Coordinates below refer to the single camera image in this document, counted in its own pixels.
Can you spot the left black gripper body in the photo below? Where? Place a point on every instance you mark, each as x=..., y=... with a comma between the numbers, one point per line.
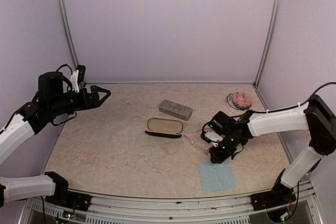
x=83, y=104

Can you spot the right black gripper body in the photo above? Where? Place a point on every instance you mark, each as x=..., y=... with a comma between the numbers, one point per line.
x=230, y=145

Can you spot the blue cleaning cloth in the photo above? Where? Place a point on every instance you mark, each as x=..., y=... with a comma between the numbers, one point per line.
x=216, y=177

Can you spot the grey glasses case green lining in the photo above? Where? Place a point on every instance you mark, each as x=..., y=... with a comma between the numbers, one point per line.
x=176, y=110

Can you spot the black oval glasses case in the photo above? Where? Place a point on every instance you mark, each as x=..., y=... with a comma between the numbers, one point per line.
x=165, y=128

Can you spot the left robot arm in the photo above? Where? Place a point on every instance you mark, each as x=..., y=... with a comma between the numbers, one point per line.
x=56, y=95

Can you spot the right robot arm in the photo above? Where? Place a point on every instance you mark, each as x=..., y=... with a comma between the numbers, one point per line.
x=312, y=115

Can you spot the red patterned bowl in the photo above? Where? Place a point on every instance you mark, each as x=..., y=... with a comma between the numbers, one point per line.
x=239, y=102

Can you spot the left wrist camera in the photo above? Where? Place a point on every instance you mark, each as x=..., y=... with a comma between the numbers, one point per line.
x=77, y=77

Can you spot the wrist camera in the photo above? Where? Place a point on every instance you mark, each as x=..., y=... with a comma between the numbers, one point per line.
x=217, y=128
x=77, y=77

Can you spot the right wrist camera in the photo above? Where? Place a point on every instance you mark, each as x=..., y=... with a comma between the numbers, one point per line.
x=217, y=128

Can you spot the clear frame glasses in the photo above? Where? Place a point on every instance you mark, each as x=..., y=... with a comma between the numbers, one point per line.
x=194, y=138

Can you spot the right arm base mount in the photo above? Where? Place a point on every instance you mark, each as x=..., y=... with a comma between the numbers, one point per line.
x=277, y=196

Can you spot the aluminium front rail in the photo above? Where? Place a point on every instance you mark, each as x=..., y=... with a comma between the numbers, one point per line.
x=240, y=208

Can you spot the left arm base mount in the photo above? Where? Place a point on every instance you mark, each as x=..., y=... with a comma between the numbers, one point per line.
x=66, y=198

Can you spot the left aluminium corner post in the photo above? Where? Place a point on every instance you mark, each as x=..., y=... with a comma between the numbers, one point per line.
x=67, y=32

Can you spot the aluminium corner post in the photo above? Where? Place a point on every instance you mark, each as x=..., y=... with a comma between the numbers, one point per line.
x=268, y=41
x=67, y=32

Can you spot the right aluminium corner post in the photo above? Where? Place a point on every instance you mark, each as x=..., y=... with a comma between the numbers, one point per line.
x=268, y=41

